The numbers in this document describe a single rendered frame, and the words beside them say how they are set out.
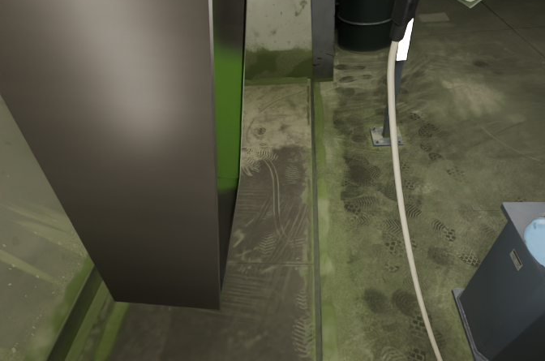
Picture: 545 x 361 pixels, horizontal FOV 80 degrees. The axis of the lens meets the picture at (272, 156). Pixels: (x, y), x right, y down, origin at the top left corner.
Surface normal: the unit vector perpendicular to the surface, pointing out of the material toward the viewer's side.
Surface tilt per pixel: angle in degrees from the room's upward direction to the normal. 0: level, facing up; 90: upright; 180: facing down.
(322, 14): 90
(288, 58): 90
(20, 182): 57
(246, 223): 0
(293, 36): 90
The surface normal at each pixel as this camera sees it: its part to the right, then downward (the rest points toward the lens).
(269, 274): -0.11, -0.73
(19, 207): 0.77, -0.42
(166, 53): -0.04, 0.68
